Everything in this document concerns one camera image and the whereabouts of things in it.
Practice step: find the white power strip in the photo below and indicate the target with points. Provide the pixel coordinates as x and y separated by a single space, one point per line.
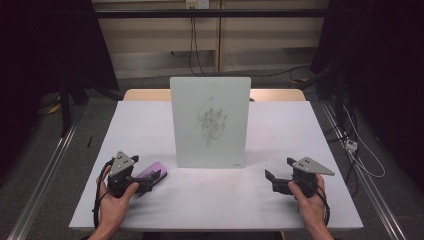
351 145

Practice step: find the white table mat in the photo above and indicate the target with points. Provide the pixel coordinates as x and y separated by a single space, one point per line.
266 200

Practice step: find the wooden table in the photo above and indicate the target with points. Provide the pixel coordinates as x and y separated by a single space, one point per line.
146 95

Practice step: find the dark curtain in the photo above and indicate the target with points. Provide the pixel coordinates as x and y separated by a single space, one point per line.
383 66
40 50

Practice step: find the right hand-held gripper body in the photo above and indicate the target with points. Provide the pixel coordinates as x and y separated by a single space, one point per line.
308 173

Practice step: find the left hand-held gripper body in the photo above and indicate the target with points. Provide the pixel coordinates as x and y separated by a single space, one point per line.
120 168

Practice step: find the metal floor rail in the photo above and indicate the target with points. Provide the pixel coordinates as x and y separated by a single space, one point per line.
43 176
366 186

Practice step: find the person's left hand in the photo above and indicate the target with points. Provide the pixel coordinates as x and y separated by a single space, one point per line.
113 206

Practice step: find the white wall socket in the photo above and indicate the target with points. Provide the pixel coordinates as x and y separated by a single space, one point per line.
197 3

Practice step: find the glass whiteboard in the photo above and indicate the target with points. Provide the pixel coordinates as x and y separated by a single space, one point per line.
210 120

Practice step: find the person's right hand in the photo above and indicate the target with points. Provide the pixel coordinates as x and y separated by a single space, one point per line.
308 206

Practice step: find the black horizontal bar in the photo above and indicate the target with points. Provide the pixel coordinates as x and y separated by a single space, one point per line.
150 13

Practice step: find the yellow floor tape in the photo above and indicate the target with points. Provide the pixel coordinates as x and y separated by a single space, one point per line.
55 109

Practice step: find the purple board eraser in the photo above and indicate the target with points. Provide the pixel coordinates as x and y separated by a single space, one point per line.
156 168

